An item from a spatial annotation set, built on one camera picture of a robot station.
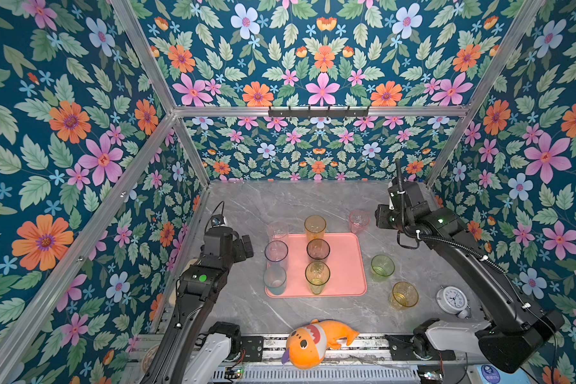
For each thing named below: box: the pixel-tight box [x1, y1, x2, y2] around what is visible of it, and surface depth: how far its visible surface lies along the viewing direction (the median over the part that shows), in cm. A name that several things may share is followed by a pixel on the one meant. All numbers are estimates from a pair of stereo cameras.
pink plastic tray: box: [264, 232, 368, 299], surface depth 90 cm
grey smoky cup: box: [306, 238, 331, 264], surface depth 85 cm
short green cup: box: [370, 254, 396, 282], surface depth 88 cm
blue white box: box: [466, 362, 537, 384], surface depth 66 cm
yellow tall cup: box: [304, 214, 328, 243], surface depth 90 cm
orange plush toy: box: [281, 318, 360, 371], surface depth 70 cm
